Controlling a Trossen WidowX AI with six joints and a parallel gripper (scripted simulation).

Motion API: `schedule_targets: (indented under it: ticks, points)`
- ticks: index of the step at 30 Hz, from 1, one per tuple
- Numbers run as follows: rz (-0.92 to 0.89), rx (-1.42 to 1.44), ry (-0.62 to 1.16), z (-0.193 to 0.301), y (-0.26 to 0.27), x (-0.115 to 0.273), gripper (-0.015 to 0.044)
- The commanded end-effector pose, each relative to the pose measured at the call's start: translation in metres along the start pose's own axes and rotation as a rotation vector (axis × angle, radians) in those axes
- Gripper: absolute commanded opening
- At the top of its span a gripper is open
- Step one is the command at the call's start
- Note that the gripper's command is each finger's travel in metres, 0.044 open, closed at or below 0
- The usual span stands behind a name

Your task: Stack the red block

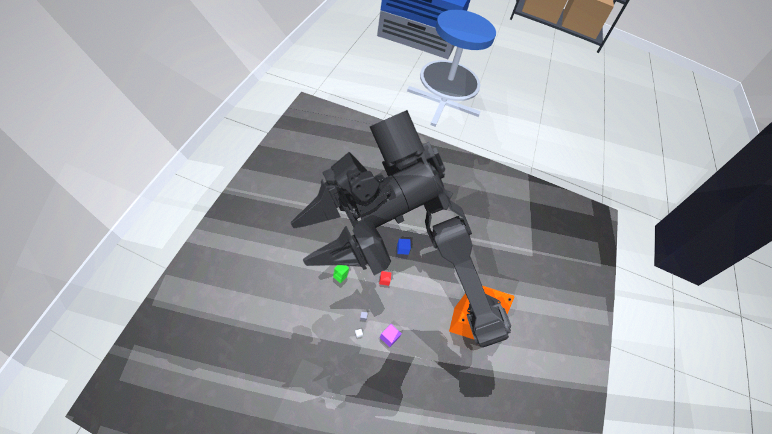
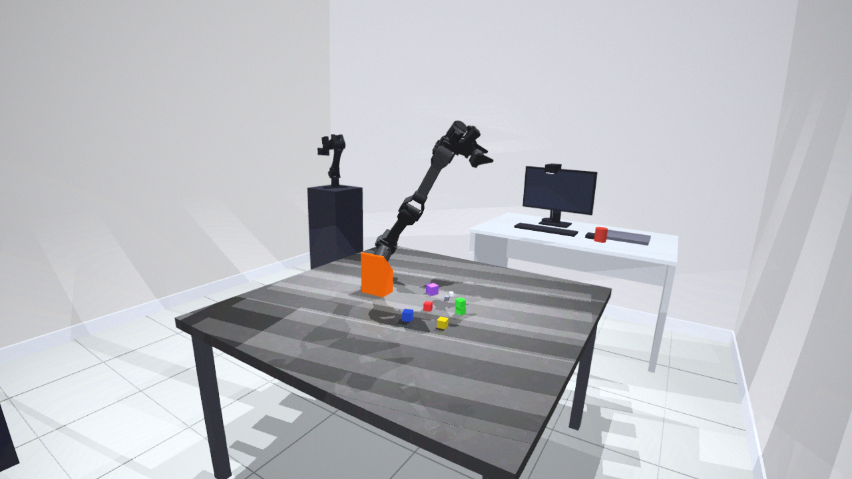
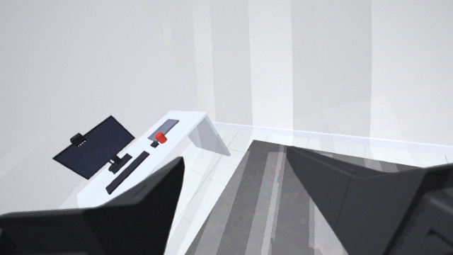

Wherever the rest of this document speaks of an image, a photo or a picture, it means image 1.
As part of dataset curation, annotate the purple block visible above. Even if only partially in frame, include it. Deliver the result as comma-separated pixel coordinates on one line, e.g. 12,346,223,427
380,324,401,347

